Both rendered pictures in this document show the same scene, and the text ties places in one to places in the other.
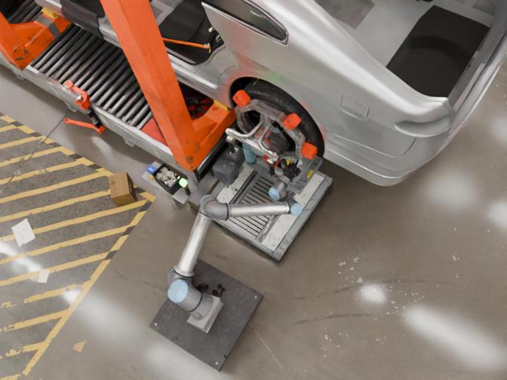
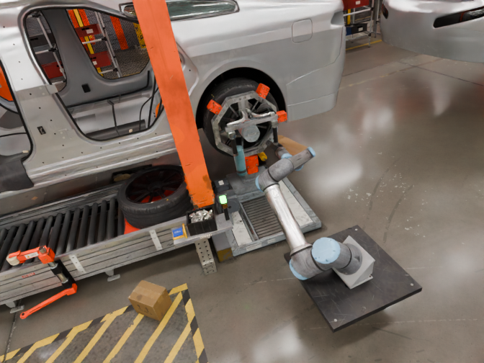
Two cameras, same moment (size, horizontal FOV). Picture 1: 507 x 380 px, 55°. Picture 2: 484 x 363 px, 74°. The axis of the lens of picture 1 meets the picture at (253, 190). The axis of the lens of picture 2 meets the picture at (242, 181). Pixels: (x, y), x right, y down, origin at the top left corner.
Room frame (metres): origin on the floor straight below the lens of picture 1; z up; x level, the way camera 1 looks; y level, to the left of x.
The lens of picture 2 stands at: (0.58, 1.87, 2.01)
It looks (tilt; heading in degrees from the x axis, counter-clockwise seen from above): 35 degrees down; 304
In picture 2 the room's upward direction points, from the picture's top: 10 degrees counter-clockwise
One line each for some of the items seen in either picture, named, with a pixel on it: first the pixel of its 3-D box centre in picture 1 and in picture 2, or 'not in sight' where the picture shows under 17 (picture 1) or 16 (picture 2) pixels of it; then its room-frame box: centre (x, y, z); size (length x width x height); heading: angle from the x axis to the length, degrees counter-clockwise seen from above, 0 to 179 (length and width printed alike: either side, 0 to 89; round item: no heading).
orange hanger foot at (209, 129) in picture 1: (213, 116); not in sight; (2.19, 0.20, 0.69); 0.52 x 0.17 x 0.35; 135
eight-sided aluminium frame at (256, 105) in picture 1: (270, 131); (245, 126); (1.85, -0.19, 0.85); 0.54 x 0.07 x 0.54; 45
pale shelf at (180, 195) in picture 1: (169, 182); (202, 229); (1.84, 0.63, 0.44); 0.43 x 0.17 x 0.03; 45
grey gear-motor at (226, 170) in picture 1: (236, 162); (225, 199); (2.00, 0.09, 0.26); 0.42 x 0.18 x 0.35; 135
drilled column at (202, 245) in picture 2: (173, 192); (204, 251); (1.86, 0.65, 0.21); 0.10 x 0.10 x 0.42; 45
